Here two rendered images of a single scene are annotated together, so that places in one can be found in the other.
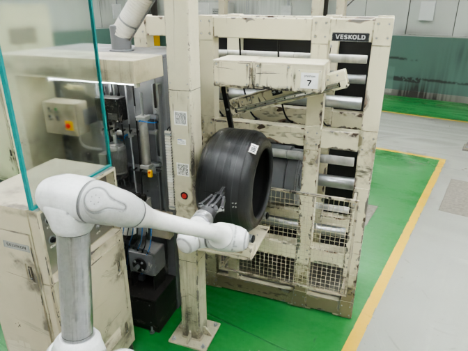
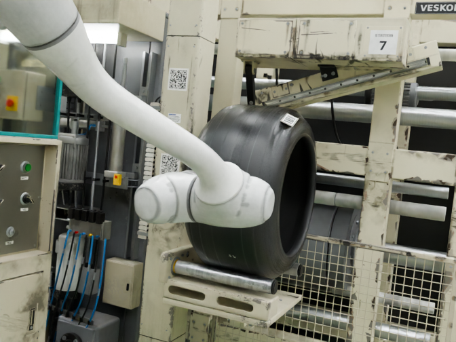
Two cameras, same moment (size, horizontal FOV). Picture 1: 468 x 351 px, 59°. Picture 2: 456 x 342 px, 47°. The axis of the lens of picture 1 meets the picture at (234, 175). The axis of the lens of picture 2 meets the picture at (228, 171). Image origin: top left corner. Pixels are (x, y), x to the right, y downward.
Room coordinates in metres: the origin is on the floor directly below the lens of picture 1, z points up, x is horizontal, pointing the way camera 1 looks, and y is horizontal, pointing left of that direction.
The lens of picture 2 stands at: (0.33, -0.03, 1.31)
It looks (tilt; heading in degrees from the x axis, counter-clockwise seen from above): 3 degrees down; 4
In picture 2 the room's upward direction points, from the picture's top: 6 degrees clockwise
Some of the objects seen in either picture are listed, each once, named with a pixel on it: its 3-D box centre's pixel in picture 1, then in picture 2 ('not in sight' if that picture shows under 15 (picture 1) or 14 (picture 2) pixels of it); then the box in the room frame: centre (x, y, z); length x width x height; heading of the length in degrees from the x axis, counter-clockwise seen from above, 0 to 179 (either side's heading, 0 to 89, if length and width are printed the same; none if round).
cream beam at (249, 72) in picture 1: (271, 73); (323, 45); (2.33, -0.21, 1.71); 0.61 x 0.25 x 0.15; 70
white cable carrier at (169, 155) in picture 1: (172, 170); (153, 171); (2.16, 0.35, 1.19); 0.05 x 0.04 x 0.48; 160
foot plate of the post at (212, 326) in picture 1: (195, 330); not in sight; (2.16, 0.26, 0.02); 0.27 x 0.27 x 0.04; 70
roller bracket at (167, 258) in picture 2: not in sight; (192, 258); (2.15, 0.18, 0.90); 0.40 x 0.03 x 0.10; 160
